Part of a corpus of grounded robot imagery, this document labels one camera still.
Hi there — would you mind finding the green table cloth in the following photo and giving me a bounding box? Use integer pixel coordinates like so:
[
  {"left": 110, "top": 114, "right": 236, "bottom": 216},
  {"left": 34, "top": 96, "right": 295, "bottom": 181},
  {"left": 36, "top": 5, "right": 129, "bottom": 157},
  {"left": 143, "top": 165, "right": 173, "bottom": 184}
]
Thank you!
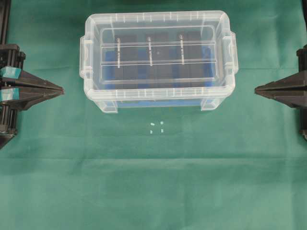
[{"left": 0, "top": 0, "right": 307, "bottom": 230}]

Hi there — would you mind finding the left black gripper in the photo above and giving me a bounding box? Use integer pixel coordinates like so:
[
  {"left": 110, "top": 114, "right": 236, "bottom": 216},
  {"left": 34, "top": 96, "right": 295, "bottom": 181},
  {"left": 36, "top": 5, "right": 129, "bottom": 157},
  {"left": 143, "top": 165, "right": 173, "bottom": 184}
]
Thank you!
[{"left": 0, "top": 44, "right": 64, "bottom": 134}]

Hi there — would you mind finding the clear plastic storage box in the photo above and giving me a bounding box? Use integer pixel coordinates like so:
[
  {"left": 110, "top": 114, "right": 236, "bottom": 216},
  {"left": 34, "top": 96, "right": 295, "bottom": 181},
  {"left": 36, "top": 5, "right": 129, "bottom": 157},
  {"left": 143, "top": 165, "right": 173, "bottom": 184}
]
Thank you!
[{"left": 79, "top": 10, "right": 239, "bottom": 114}]

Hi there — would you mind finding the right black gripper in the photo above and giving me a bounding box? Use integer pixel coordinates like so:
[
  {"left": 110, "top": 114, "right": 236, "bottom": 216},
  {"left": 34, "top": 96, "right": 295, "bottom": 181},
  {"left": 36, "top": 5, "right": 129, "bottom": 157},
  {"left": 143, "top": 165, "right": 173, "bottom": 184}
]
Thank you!
[{"left": 254, "top": 45, "right": 307, "bottom": 139}]

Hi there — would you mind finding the black camera box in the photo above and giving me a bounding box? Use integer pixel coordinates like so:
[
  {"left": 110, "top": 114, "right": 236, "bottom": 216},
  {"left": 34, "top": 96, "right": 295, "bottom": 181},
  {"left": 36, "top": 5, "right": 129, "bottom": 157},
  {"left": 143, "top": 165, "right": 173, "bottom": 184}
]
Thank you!
[
  {"left": 178, "top": 31, "right": 204, "bottom": 87},
  {"left": 114, "top": 34, "right": 138, "bottom": 81},
  {"left": 144, "top": 31, "right": 172, "bottom": 89}
]

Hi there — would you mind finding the middle black camera box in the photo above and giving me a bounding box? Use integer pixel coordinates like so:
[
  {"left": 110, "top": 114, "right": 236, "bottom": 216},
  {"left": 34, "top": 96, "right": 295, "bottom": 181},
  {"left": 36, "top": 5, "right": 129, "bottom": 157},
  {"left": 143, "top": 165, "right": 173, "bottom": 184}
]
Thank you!
[{"left": 144, "top": 31, "right": 172, "bottom": 89}]

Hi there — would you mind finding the clear plastic box lid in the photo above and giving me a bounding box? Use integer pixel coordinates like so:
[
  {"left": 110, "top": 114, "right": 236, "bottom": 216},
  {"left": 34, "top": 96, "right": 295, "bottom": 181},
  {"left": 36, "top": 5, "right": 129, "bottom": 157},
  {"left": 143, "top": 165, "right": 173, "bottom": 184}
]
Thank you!
[{"left": 79, "top": 10, "right": 239, "bottom": 97}]

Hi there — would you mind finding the right black camera box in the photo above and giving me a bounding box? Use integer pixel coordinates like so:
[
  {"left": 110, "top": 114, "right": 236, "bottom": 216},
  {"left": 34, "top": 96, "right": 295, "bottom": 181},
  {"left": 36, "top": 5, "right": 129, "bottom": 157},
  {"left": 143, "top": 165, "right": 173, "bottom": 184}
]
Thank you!
[{"left": 178, "top": 31, "right": 204, "bottom": 87}]

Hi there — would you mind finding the black frame rail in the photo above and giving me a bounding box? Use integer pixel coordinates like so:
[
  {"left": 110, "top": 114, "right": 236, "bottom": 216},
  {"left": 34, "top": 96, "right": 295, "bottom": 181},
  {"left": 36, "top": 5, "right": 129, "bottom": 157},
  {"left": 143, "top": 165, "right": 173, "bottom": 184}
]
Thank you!
[{"left": 0, "top": 0, "right": 11, "bottom": 45}]

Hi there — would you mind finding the blue foam insert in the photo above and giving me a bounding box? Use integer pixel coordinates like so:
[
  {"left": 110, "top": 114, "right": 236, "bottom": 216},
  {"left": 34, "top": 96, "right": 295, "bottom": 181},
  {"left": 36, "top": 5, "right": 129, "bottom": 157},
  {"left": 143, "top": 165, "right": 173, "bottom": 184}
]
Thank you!
[{"left": 102, "top": 43, "right": 217, "bottom": 108}]

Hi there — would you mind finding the left black camera box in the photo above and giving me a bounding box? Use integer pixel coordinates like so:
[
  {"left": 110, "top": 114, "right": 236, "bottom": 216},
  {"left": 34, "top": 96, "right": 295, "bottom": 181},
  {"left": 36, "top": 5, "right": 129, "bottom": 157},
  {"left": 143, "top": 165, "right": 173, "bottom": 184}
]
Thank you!
[{"left": 114, "top": 34, "right": 138, "bottom": 81}]

